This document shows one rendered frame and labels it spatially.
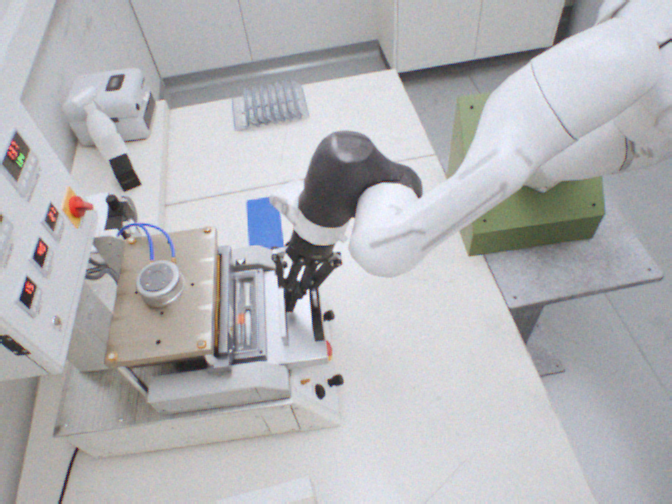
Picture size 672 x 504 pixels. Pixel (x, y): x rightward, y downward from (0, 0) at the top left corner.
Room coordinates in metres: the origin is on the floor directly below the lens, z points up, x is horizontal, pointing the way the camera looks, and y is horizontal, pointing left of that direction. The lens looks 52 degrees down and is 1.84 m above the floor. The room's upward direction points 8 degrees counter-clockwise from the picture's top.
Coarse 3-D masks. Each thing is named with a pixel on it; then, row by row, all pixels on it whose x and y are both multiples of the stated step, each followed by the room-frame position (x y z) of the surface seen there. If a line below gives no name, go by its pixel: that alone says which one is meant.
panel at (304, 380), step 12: (324, 300) 0.68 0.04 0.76; (324, 324) 0.60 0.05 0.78; (300, 372) 0.43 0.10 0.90; (312, 372) 0.45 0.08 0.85; (324, 372) 0.47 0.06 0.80; (300, 384) 0.41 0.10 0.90; (312, 384) 0.42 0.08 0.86; (324, 384) 0.44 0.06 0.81; (312, 396) 0.39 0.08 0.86; (324, 396) 0.41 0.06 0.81; (336, 396) 0.43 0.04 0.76; (324, 408) 0.38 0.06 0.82; (336, 408) 0.40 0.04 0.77
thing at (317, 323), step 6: (318, 288) 0.56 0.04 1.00; (312, 294) 0.54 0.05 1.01; (318, 294) 0.54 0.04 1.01; (312, 300) 0.53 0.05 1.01; (318, 300) 0.53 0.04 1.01; (312, 306) 0.51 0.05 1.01; (318, 306) 0.51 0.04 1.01; (312, 312) 0.50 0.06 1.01; (318, 312) 0.50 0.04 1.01; (312, 318) 0.49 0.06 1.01; (318, 318) 0.49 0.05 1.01; (312, 324) 0.48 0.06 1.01; (318, 324) 0.47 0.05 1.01; (318, 330) 0.46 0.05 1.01; (318, 336) 0.46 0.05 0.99; (324, 336) 0.46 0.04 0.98
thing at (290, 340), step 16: (272, 272) 0.64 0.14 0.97; (288, 272) 0.63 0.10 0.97; (272, 288) 0.60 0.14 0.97; (272, 304) 0.56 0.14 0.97; (304, 304) 0.55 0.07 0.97; (272, 320) 0.52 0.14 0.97; (288, 320) 0.51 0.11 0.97; (304, 320) 0.51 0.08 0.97; (272, 336) 0.48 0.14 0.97; (288, 336) 0.48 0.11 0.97; (304, 336) 0.47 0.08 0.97; (272, 352) 0.45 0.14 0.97; (288, 352) 0.44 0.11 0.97; (304, 352) 0.44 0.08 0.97; (320, 352) 0.43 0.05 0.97; (176, 368) 0.44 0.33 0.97; (288, 368) 0.42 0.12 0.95
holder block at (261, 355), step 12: (264, 276) 0.63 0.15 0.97; (264, 288) 0.59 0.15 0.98; (264, 300) 0.56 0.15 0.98; (264, 312) 0.53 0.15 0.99; (264, 324) 0.50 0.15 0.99; (264, 336) 0.47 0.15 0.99; (264, 348) 0.45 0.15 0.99; (204, 360) 0.44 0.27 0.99; (240, 360) 0.43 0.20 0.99; (252, 360) 0.43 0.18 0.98; (264, 360) 0.43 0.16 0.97
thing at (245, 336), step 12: (240, 276) 0.61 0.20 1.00; (252, 276) 0.61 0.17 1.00; (240, 288) 0.58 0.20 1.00; (252, 288) 0.58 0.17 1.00; (240, 300) 0.55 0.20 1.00; (252, 300) 0.55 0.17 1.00; (240, 312) 0.53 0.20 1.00; (252, 312) 0.52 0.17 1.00; (240, 324) 0.50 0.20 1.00; (252, 324) 0.50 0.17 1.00; (240, 336) 0.47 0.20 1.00; (252, 336) 0.47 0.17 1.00; (240, 348) 0.45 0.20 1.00; (252, 348) 0.44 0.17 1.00
